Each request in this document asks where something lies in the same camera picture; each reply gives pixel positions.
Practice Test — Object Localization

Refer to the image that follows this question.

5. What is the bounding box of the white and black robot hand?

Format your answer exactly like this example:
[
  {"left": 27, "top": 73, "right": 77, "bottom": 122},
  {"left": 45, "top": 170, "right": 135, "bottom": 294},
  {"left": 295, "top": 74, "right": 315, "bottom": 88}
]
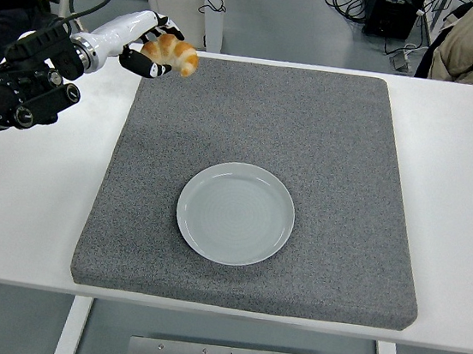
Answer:
[{"left": 86, "top": 3, "right": 189, "bottom": 84}]

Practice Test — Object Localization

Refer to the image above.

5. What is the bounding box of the golden croissant bread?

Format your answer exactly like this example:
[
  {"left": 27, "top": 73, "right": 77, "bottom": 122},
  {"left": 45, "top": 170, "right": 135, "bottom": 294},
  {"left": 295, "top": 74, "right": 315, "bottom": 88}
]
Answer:
[{"left": 137, "top": 30, "right": 202, "bottom": 80}]

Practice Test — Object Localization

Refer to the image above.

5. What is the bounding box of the black computer case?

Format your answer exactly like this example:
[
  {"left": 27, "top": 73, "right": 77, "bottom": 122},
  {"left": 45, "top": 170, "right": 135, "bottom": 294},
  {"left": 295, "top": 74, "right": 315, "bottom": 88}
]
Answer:
[{"left": 360, "top": 0, "right": 428, "bottom": 43}]

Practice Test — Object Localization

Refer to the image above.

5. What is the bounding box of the black chair back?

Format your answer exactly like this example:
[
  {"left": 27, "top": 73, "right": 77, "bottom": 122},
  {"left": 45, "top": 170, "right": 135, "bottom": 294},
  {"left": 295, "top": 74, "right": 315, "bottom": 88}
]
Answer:
[{"left": 412, "top": 0, "right": 473, "bottom": 84}]

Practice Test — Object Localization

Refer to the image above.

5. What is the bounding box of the pale grey round plate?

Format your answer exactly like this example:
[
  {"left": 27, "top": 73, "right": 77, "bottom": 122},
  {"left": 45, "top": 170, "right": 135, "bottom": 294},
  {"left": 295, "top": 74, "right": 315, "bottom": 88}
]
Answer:
[{"left": 170, "top": 155, "right": 302, "bottom": 274}]

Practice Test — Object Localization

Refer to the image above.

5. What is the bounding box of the thin black hanging cable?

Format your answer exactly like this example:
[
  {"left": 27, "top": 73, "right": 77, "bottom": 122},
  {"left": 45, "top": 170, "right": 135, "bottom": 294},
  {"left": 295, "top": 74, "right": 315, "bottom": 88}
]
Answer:
[{"left": 197, "top": 0, "right": 228, "bottom": 15}]

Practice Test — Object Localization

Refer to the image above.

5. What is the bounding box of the grey speckled foam mat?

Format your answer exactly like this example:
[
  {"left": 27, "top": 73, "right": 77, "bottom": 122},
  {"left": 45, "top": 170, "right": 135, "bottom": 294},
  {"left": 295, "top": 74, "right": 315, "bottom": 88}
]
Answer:
[{"left": 67, "top": 42, "right": 447, "bottom": 333}]

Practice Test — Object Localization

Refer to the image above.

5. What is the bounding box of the black floor cable bundle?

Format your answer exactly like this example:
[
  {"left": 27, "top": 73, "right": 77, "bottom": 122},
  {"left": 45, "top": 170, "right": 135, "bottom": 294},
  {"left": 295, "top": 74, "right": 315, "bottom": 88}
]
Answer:
[{"left": 321, "top": 0, "right": 371, "bottom": 26}]

